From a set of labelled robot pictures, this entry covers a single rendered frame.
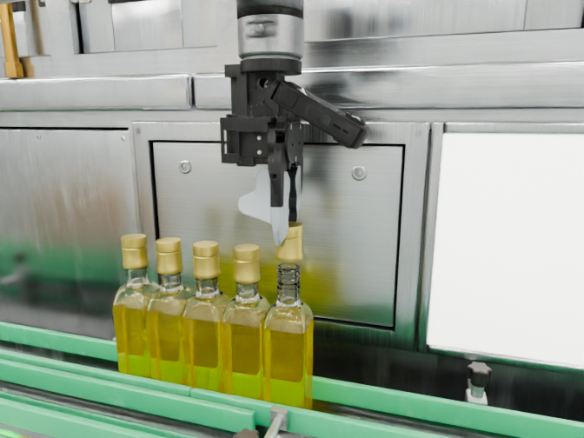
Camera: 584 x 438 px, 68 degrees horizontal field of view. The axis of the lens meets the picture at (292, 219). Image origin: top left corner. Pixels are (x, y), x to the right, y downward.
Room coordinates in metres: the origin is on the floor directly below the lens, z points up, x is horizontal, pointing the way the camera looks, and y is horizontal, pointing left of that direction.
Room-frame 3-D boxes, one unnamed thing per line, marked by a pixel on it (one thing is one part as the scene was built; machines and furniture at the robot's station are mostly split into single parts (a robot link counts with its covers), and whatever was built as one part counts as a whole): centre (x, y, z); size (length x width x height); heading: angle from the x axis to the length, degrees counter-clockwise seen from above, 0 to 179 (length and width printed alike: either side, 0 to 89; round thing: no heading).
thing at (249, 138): (0.53, 0.03, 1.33); 0.09 x 0.08 x 0.12; 74
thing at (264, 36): (0.52, 0.02, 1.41); 0.08 x 0.08 x 0.05
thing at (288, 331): (0.52, 0.00, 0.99); 0.06 x 0.06 x 0.21; 74
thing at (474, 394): (0.52, -0.25, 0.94); 0.07 x 0.04 x 0.13; 163
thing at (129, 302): (0.59, 0.22, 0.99); 0.06 x 0.06 x 0.21; 73
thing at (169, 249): (0.57, 0.17, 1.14); 0.04 x 0.04 x 0.04
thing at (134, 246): (0.59, 0.22, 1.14); 0.04 x 0.04 x 0.04
